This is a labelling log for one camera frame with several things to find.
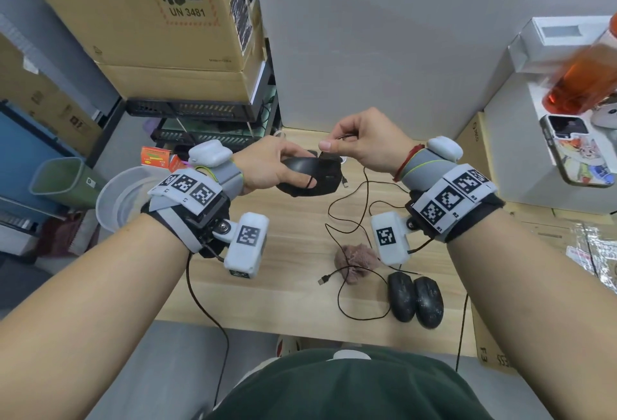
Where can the person's left hand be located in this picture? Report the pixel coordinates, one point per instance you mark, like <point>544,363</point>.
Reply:
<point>260,164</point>

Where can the person's right hand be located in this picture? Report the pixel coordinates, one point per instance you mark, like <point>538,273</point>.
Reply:
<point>376,140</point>

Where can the black computer mouse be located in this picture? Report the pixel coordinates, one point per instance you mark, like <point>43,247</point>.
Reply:
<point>328,178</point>
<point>402,296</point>
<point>429,303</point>

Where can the pink fluffy wiping cloth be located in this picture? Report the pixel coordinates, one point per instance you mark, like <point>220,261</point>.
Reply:
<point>359,258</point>

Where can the person's left forearm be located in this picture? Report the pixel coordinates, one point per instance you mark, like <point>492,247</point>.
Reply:
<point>87,328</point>

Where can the person's right forearm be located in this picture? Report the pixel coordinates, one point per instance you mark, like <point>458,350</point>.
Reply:
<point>535,328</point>

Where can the person's left shoe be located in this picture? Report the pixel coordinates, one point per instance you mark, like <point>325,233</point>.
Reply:
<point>288,345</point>

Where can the person's beige trousers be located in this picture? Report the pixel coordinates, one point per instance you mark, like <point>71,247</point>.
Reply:
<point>258,371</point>

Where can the person's dark shirt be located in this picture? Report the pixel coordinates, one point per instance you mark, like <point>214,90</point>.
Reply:
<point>347,391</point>

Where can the grey left wrist sleeve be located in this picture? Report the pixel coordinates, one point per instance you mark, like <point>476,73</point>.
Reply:
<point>231,178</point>

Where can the grey wrist sleeve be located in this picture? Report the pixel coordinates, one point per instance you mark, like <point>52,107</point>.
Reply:
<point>424,166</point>
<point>231,178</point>

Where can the white left wrist puck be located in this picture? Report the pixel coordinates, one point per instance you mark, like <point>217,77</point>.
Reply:
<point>209,153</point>

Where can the white wrist puck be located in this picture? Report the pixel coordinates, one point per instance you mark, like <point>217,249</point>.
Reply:
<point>444,149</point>
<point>209,153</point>

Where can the grey right wrist sleeve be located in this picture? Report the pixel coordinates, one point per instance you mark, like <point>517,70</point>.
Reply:
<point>424,166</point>

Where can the white right wrist puck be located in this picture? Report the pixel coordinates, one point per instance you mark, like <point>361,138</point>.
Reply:
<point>444,149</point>

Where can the plain orange small box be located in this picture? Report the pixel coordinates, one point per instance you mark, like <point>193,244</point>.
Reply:
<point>176,164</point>

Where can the black stacked tray rack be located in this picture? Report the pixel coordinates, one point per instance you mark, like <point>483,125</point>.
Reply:
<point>193,109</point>

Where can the small stamped cardboard box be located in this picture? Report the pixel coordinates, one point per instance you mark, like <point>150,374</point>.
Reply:
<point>475,150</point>

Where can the orange box with green print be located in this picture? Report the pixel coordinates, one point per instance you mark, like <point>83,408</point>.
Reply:
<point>155,157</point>

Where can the plain cardboard box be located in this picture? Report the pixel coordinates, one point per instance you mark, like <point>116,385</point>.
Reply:
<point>173,84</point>

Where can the large white box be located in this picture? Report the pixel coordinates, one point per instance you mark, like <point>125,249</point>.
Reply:
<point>516,159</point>

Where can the clear plastic basin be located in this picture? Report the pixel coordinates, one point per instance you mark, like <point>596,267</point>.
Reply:
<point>115,198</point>

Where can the small white boxes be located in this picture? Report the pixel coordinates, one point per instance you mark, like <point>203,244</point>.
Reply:
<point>535,48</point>

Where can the phone with colourful case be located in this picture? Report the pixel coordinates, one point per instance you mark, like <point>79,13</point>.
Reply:
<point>578,152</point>

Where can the green trash bin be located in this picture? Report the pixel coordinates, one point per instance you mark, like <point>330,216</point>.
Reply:
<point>58,181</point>

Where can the dark red bag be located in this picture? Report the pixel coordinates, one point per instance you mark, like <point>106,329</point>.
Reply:
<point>67,234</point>

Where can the white chest device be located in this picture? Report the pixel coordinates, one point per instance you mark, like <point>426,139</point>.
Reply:
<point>348,354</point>

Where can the orange bottle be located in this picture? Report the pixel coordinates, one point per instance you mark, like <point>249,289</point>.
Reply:
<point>581,80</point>

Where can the large stamped cardboard box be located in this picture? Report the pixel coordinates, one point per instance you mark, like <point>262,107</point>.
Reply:
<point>96,15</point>

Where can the cardboard box with small prints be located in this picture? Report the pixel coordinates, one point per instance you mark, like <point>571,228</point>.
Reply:
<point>43,106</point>

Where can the white rounded device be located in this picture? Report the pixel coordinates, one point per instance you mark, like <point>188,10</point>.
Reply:
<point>605,113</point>

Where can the lettered brown cardboard box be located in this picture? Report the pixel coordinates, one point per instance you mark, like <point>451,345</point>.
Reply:
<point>491,347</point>

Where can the blue panel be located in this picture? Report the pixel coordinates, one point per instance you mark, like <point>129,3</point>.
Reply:
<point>21,159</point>

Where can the grey slatted panel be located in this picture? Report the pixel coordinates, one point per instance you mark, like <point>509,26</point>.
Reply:
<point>17,222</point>

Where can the dark grey padded seat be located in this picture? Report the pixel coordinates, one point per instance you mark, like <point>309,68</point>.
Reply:
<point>17,280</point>

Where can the left wrist camera rig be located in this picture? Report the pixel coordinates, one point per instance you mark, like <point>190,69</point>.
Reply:
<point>246,246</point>

